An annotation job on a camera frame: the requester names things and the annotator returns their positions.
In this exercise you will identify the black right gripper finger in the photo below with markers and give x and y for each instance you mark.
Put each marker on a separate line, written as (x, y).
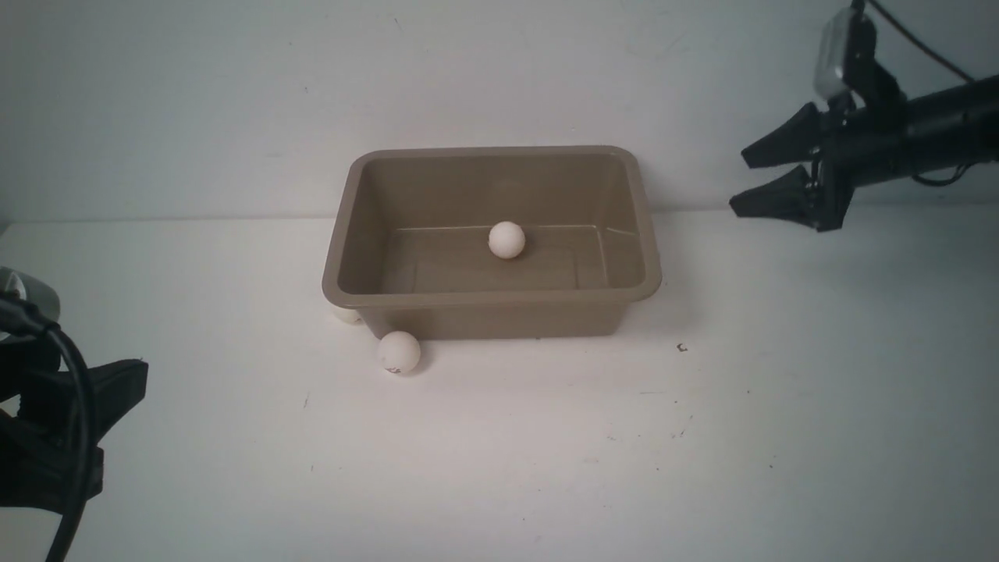
(788, 198)
(792, 142)

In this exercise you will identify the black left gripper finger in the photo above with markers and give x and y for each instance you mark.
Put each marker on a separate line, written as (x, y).
(119, 387)

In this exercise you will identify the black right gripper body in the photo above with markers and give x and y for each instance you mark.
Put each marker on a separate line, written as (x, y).
(858, 147)

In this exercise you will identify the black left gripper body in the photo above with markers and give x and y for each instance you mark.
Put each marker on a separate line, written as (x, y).
(35, 473)

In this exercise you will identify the white ball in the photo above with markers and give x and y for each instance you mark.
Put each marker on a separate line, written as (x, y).
(399, 353)
(348, 316)
(506, 240)

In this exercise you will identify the taupe plastic rectangular bin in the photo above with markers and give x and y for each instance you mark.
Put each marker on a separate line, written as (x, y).
(409, 250)

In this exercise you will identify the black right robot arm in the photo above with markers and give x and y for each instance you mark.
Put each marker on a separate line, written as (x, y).
(956, 128)

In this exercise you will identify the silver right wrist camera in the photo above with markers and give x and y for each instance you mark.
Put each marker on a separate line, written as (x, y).
(846, 55)

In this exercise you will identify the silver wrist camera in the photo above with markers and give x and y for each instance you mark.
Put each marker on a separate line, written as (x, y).
(846, 55)
(30, 289)

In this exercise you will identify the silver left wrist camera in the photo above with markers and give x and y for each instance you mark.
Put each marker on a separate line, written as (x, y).
(30, 289)

